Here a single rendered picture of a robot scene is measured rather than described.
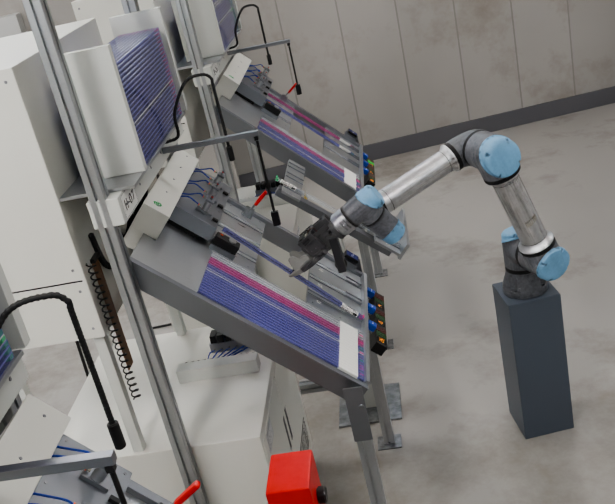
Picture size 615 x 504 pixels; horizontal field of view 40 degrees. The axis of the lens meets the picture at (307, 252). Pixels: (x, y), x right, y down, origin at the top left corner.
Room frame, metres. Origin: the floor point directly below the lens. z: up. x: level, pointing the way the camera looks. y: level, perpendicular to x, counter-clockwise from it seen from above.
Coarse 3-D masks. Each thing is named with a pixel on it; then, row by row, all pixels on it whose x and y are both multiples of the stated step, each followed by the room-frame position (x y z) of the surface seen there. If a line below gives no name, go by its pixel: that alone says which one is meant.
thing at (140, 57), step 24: (120, 48) 2.37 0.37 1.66; (144, 48) 2.43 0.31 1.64; (120, 72) 2.16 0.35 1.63; (144, 72) 2.37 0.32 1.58; (168, 72) 2.62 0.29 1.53; (144, 96) 2.30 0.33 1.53; (168, 96) 2.54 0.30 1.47; (144, 120) 2.24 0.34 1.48; (168, 120) 2.47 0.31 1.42; (144, 144) 2.18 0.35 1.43
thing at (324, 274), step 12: (324, 264) 2.56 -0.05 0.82; (312, 276) 2.43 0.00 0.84; (324, 276) 2.47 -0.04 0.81; (336, 276) 2.52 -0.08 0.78; (348, 276) 2.56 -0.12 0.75; (324, 288) 2.39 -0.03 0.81; (336, 288) 2.43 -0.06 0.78; (348, 288) 2.47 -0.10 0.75; (360, 288) 2.51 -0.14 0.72; (312, 300) 2.28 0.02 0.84; (324, 300) 2.31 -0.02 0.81; (348, 300) 2.39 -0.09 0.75; (360, 300) 2.42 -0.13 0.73; (336, 312) 2.28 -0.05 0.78; (348, 312) 2.30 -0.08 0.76; (360, 312) 2.35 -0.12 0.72; (348, 324) 2.24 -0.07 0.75; (360, 324) 2.28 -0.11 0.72
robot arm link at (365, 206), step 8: (360, 192) 2.28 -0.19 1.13; (368, 192) 2.26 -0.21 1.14; (376, 192) 2.28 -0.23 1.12; (352, 200) 2.28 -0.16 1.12; (360, 200) 2.26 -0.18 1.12; (368, 200) 2.25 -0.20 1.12; (376, 200) 2.25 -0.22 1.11; (384, 200) 2.28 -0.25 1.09; (344, 208) 2.28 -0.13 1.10; (352, 208) 2.27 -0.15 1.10; (360, 208) 2.26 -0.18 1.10; (368, 208) 2.25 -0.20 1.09; (376, 208) 2.26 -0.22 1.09; (344, 216) 2.27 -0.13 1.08; (352, 216) 2.26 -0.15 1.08; (360, 216) 2.26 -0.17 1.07; (368, 216) 2.26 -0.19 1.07; (376, 216) 2.26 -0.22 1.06; (352, 224) 2.26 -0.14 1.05; (360, 224) 2.28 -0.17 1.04; (368, 224) 2.27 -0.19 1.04
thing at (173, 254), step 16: (224, 208) 2.59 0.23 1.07; (224, 224) 2.48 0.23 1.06; (240, 224) 2.54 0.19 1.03; (256, 224) 2.60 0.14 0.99; (144, 240) 2.15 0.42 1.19; (160, 240) 2.19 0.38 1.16; (176, 240) 2.24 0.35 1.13; (192, 240) 2.28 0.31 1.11; (256, 240) 2.48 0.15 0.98; (144, 256) 2.07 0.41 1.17; (160, 256) 2.11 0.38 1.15; (176, 256) 2.15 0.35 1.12; (192, 256) 2.19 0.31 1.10; (208, 256) 2.24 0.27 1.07; (240, 256) 2.33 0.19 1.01; (256, 256) 2.38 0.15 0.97; (160, 272) 2.03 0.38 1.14; (176, 272) 2.07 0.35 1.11; (192, 272) 2.11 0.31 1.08; (192, 288) 2.03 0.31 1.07
